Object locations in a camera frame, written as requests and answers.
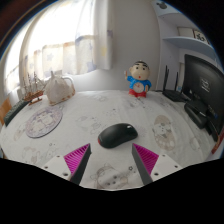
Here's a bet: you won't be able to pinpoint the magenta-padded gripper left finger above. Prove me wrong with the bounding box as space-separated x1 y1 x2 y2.
40 143 92 186

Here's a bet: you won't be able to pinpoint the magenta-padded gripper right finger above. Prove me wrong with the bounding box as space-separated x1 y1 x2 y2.
131 143 184 186

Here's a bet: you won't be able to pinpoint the black computer mouse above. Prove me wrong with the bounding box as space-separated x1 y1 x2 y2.
97 122 139 150

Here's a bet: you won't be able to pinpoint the round printed mouse pad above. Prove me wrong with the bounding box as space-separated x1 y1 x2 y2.
25 105 64 139

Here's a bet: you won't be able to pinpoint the white printed tablecloth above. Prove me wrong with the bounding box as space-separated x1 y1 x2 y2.
0 89 223 190

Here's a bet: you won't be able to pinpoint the red packet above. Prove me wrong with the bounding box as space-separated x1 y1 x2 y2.
211 126 224 155

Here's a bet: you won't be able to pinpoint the black box under monitor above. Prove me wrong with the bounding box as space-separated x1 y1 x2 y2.
184 99 214 130

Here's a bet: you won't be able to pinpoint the black router with antennas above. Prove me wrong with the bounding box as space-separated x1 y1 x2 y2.
162 64 188 103

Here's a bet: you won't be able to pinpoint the white lace-covered jug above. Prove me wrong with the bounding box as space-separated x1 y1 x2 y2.
44 70 76 107

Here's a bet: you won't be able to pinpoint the wooden model sailing ship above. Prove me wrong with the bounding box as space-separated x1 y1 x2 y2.
21 71 46 106

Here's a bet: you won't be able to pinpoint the wooden chair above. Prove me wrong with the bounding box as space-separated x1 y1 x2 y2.
0 97 13 126

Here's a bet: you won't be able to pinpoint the black computer monitor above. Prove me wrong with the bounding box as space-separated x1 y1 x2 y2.
181 53 224 134

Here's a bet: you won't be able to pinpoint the cartoon boy figurine clock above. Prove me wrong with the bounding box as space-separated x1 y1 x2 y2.
124 59 153 99

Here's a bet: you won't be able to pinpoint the white star-print curtain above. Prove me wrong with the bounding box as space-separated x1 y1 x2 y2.
4 0 114 91

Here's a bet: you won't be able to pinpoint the white wall shelf unit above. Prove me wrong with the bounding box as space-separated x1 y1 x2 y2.
151 0 221 61

